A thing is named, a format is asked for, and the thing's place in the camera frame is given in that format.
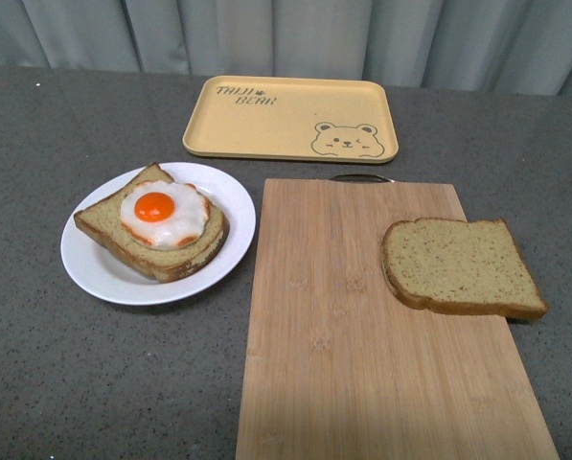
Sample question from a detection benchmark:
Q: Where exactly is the fried egg toy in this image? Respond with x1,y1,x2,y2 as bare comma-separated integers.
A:
120,180,211,250

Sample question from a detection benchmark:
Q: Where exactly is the grey curtain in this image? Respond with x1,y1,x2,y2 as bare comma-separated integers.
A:
0,0,572,97

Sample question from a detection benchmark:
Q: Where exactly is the yellow bear tray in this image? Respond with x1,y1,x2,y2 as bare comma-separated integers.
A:
182,76,399,164

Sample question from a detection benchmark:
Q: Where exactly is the white round plate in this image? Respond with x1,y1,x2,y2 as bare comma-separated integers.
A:
60,162,256,306

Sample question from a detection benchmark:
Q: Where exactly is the bread slice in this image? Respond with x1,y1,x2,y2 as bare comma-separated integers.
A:
74,163,230,283
381,218,549,320

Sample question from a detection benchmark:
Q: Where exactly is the metal cutting board handle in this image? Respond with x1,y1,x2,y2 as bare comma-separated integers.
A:
330,173,395,184

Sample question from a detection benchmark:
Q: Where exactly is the bamboo cutting board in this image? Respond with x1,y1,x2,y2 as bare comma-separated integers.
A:
236,179,558,459

